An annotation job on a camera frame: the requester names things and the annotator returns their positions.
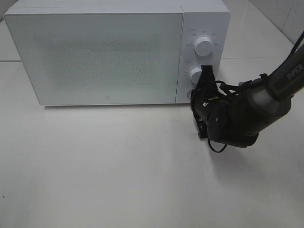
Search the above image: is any white microwave oven body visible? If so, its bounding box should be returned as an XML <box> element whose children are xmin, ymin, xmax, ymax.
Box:
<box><xmin>4</xmin><ymin>0</ymin><xmax>230</xmax><ymax>105</ymax></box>

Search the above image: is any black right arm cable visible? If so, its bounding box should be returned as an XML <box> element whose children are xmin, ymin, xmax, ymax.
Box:
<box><xmin>190</xmin><ymin>80</ymin><xmax>266</xmax><ymax>152</ymax></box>

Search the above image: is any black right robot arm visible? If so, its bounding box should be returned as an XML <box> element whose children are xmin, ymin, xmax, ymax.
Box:
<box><xmin>190</xmin><ymin>35</ymin><xmax>304</xmax><ymax>148</ymax></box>

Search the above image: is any round white door button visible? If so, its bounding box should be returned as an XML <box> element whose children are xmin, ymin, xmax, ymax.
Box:
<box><xmin>187</xmin><ymin>90</ymin><xmax>192</xmax><ymax>99</ymax></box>

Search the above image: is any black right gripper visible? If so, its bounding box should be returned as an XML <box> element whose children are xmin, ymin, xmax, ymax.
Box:
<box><xmin>190</xmin><ymin>65</ymin><xmax>232</xmax><ymax>140</ymax></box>

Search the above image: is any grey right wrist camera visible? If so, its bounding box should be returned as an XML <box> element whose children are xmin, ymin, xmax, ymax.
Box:
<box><xmin>194</xmin><ymin>114</ymin><xmax>208</xmax><ymax>139</ymax></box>

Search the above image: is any white microwave door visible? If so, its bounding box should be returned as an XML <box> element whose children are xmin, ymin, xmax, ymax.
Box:
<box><xmin>5</xmin><ymin>13</ymin><xmax>183</xmax><ymax>106</ymax></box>

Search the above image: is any white microwave knob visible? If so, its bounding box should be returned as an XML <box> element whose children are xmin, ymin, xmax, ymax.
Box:
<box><xmin>189</xmin><ymin>67</ymin><xmax>202</xmax><ymax>85</ymax></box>
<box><xmin>194</xmin><ymin>35</ymin><xmax>214</xmax><ymax>57</ymax></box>

